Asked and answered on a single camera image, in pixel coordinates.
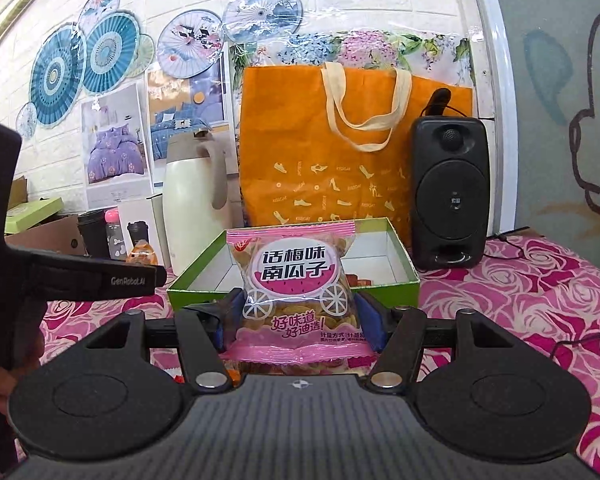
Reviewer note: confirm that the purple bedding poster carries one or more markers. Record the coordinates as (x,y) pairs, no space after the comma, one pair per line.
(112,155)

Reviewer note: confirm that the black tumbler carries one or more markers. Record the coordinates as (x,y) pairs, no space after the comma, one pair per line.
(92,235)

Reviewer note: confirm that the hydrangea flower poster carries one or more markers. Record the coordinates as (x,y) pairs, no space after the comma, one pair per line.
(360,45)

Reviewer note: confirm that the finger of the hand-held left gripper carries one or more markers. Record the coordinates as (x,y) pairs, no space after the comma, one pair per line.
(105,276)

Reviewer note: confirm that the cream thermos jug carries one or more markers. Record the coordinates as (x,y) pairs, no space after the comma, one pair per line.
(190,200)

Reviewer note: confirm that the green box lid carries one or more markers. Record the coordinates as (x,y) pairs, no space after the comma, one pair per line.
(30,215)

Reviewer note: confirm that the mountain print paper fan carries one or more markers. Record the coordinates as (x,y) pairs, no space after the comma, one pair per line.
(262,12)

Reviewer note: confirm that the large blue paper fan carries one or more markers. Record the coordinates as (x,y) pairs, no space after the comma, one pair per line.
(55,75)

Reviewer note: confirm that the tiny pale paper fan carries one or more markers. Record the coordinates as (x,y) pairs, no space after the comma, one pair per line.
(26,121)

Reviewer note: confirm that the clear bottle with pink cap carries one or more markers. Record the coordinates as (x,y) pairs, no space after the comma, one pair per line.
(115,240)

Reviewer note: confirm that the white floral paper fan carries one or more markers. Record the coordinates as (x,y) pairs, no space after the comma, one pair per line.
(190,42)

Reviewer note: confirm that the pink rose tablecloth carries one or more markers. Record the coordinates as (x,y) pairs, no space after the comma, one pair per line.
(530,300)

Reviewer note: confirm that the pink seed snack packet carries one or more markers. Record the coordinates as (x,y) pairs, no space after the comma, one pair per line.
(300,270)

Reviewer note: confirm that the small floral paper fan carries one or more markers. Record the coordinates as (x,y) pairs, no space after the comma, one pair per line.
(99,7)

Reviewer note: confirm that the pale green paper fan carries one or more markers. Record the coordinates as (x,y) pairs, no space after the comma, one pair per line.
(146,52)

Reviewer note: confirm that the green cardboard box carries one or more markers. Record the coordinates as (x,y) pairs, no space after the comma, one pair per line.
(402,294)

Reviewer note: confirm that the blue bedding poster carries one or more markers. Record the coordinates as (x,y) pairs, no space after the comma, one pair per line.
(180,110)

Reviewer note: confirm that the white carton with cup print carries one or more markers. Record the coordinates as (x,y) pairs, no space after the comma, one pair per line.
(140,208)

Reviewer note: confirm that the orange tote bag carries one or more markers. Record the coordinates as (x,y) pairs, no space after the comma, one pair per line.
(290,160)

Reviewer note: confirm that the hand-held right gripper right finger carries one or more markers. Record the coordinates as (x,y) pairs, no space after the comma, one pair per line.
(367,317)

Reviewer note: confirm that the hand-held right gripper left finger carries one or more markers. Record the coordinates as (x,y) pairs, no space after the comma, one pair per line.
(228,322)

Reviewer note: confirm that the small cardboard box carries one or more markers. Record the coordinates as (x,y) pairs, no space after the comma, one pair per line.
(17,192)

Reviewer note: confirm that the black speaker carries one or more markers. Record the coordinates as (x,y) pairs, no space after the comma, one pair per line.
(450,200)

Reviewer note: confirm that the brown cardboard box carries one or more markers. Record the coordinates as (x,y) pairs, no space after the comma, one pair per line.
(55,235)

